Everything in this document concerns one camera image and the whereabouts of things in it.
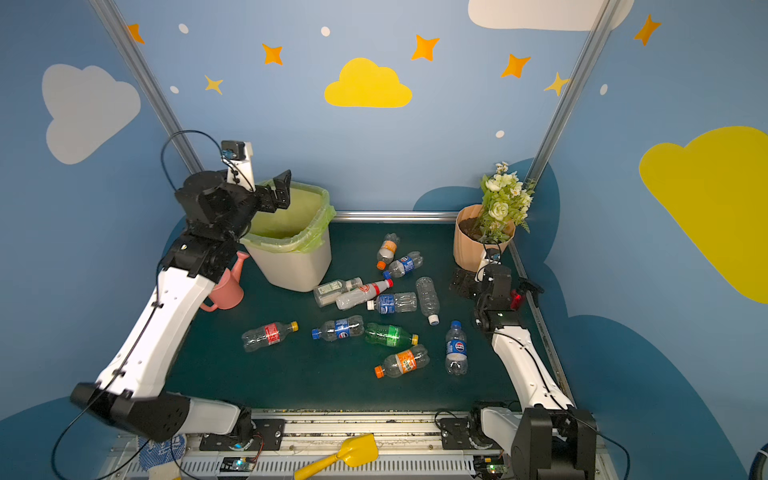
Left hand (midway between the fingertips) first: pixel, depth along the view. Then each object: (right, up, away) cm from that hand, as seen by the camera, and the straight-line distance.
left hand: (270, 168), depth 64 cm
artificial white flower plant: (+62, -3, +27) cm, 68 cm away
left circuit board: (-11, -70, +7) cm, 71 cm away
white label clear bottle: (+5, -32, +32) cm, 46 cm away
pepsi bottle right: (+45, -49, +19) cm, 69 cm away
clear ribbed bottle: (+39, -33, +31) cm, 60 cm away
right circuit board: (+51, -71, +7) cm, 88 cm away
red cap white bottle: (+16, -33, +33) cm, 50 cm away
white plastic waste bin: (-2, -24, +29) cm, 38 cm away
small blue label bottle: (+32, -22, +40) cm, 56 cm away
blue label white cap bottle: (+30, -34, +30) cm, 54 cm away
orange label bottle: (+26, -17, +47) cm, 56 cm away
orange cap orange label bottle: (+34, -48, +19) cm, 62 cm away
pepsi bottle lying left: (+12, -41, +24) cm, 49 cm away
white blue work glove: (-30, -67, +7) cm, 74 cm away
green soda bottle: (+26, -44, +26) cm, 57 cm away
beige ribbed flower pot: (+52, -16, +32) cm, 63 cm away
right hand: (+50, -23, +20) cm, 59 cm away
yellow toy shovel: (+18, -67, +8) cm, 70 cm away
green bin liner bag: (-2, -11, +27) cm, 29 cm away
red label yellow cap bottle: (-10, -43, +22) cm, 49 cm away
